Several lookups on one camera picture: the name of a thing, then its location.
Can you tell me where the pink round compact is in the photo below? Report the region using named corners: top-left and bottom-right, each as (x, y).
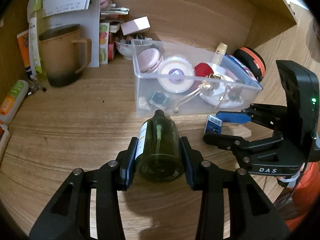
top-left (137, 48), bottom-right (163, 73)

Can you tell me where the white orange tube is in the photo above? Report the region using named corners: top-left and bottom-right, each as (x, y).
top-left (1, 80), bottom-right (29, 125)

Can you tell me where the green white tube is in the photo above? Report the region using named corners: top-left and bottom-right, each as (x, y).
top-left (29, 0), bottom-right (44, 76)

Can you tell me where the clear plastic storage bin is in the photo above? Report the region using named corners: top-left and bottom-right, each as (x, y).
top-left (131, 40), bottom-right (263, 117)

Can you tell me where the orange sleeve forearm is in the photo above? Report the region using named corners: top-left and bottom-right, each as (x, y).
top-left (278, 163), bottom-right (319, 231)

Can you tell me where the beige plastic lidded cup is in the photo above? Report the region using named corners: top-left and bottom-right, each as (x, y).
top-left (157, 56), bottom-right (195, 94)

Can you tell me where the white bookend stand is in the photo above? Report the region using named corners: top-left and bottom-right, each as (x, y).
top-left (27, 0), bottom-right (101, 68)

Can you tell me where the black orange round case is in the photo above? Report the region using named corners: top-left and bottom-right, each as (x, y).
top-left (233, 47), bottom-right (266, 82)

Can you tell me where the small blue card box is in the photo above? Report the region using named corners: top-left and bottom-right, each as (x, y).
top-left (204, 114), bottom-right (222, 134)

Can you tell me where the white velvet drawstring pouch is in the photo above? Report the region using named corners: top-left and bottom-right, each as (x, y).
top-left (199, 63), bottom-right (244, 109)

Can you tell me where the white ceramic bowl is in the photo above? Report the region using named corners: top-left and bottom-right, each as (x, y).
top-left (115, 41), bottom-right (133, 60)

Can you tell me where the teal square trinket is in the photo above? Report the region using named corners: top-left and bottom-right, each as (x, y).
top-left (147, 91), bottom-right (171, 110)

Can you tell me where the brown ceramic mug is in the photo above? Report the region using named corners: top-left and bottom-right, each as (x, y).
top-left (39, 24), bottom-right (92, 87)

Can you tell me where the fruit print box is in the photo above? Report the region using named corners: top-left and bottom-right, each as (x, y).
top-left (99, 23), bottom-right (110, 65)

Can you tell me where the cream lotion tube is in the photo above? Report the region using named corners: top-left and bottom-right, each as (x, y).
top-left (212, 42), bottom-right (228, 65)

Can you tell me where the stack of packets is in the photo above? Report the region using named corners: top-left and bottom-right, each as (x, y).
top-left (100, 0), bottom-right (130, 34)

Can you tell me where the blue patchwork pouch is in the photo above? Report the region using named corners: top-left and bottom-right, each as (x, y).
top-left (225, 54), bottom-right (257, 81)

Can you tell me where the white pink small box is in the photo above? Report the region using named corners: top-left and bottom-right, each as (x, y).
top-left (120, 16), bottom-right (150, 35)

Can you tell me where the small seashell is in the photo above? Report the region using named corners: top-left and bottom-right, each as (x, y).
top-left (138, 96), bottom-right (151, 111)

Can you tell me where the red velvet pouch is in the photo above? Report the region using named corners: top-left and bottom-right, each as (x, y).
top-left (194, 62), bottom-right (214, 77)

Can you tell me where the gourd charm with cord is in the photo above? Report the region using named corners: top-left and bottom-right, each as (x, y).
top-left (173, 74), bottom-right (244, 114)

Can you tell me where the green glass bottle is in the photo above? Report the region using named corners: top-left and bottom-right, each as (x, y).
top-left (135, 109), bottom-right (184, 183)

